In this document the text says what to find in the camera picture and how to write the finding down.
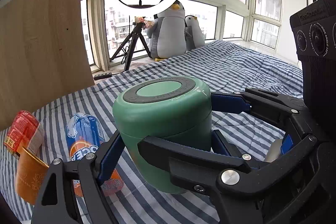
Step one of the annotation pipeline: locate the red printed cup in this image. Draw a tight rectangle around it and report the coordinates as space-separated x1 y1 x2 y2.
3 110 45 158

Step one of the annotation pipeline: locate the black camera box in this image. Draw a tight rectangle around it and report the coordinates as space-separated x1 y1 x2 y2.
290 0 335 111

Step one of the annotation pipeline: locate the black tripod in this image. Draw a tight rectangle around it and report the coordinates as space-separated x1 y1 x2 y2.
110 22 151 72

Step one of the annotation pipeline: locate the striped blue white quilt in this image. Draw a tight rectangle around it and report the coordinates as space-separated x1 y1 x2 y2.
1 40 303 223

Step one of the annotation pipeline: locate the large penguin plush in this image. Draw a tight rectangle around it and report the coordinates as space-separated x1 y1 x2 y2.
146 0 186 59

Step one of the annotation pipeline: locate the wooden board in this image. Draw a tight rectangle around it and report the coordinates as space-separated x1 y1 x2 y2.
1 0 93 129

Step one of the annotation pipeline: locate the green insulated cup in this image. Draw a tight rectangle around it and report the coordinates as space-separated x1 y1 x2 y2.
112 76 212 194

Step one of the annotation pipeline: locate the black power strip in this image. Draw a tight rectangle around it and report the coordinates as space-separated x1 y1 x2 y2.
93 72 113 81

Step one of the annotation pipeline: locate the brown paper cup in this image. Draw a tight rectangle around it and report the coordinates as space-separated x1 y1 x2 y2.
15 148 49 205

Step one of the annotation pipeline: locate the small penguin plush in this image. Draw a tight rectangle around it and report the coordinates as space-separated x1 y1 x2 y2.
185 15 205 51

